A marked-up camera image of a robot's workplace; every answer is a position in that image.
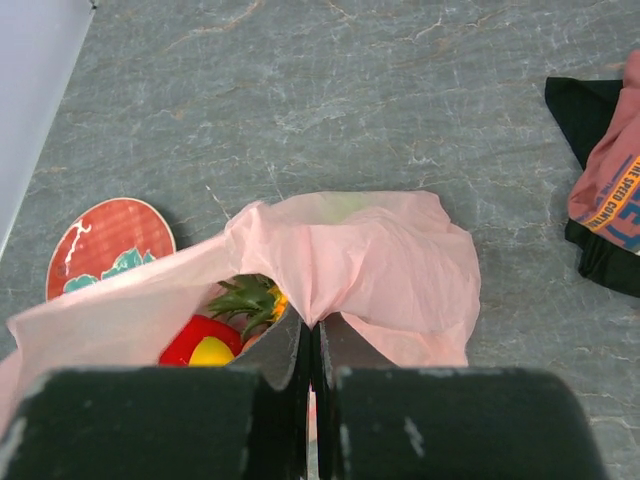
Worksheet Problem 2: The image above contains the red apple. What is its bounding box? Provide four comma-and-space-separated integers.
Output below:
158, 315, 243, 367

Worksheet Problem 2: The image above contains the white fruit plate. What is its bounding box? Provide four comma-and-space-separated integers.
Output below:
45, 197, 177, 301

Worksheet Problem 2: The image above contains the red printed t-shirt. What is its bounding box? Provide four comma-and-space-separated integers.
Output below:
568, 50, 639, 255

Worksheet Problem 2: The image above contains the black cloth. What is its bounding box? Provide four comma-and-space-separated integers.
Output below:
545, 77, 639, 298

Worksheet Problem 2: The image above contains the yellow mango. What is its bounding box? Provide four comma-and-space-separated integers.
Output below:
188, 336, 235, 367

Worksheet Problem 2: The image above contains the pink plastic bag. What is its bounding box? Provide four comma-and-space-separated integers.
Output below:
1, 191, 481, 420

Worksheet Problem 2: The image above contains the peach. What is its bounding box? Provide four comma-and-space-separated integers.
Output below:
241, 334, 261, 353

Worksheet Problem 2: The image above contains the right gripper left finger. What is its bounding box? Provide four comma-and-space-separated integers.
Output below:
1, 313, 311, 479

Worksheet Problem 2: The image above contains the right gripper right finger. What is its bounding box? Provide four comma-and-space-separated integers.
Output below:
312, 314, 600, 479

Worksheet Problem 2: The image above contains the pineapple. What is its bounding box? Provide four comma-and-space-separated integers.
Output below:
208, 274, 289, 343

